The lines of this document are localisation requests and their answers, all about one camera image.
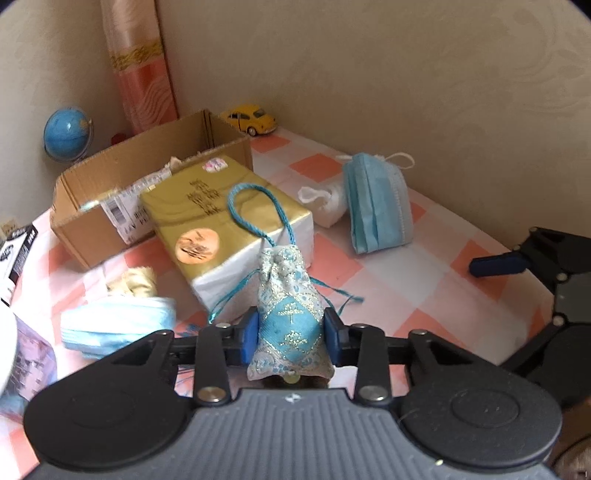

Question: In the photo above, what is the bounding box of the blue embroidered sachet pouch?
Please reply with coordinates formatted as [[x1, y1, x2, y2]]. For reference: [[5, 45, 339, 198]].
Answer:
[[207, 183, 335, 381]]

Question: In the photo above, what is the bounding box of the yellow knotted cleaning cloth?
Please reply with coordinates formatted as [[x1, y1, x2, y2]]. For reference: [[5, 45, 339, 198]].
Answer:
[[107, 267, 157, 297]]

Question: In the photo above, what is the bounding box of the blue face mask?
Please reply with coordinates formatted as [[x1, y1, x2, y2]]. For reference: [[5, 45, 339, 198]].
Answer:
[[60, 296, 176, 358], [338, 152, 415, 255]]

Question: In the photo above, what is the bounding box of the white knotted cloth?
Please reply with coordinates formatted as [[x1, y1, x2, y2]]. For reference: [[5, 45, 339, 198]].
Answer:
[[297, 180, 349, 228]]

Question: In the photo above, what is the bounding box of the brown knitted hair scrunchie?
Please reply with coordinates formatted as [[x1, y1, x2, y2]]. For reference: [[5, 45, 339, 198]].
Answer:
[[262, 376, 329, 390]]

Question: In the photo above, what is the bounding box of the orange checkered tablecloth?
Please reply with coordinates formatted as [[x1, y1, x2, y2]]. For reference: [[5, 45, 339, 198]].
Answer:
[[0, 126, 555, 480]]

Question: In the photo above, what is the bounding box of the gold tissue pack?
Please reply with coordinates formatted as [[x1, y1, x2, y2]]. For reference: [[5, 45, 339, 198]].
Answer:
[[140, 155, 314, 312]]

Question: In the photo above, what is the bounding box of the open cardboard box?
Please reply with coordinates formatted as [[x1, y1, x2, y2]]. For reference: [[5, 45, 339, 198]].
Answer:
[[50, 110, 252, 270]]

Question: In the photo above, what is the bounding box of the clear jar white lid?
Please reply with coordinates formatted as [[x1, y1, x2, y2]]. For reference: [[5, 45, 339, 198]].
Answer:
[[1, 307, 57, 423]]

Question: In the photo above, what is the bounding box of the black white pen box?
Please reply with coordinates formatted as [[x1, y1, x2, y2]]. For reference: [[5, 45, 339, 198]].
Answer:
[[0, 224, 38, 306]]

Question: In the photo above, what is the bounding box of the yellow toy car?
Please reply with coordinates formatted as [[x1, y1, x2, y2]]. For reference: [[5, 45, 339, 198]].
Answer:
[[219, 104, 277, 137]]

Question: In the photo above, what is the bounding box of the blue desk globe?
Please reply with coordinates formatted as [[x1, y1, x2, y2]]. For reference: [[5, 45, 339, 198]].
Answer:
[[43, 107, 94, 163]]

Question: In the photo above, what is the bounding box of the pink orange curtain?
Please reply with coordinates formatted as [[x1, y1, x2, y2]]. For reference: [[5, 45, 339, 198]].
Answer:
[[100, 0, 178, 134]]

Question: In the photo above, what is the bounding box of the wall power socket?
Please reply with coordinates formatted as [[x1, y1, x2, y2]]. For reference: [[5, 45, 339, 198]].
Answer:
[[0, 218, 19, 239]]

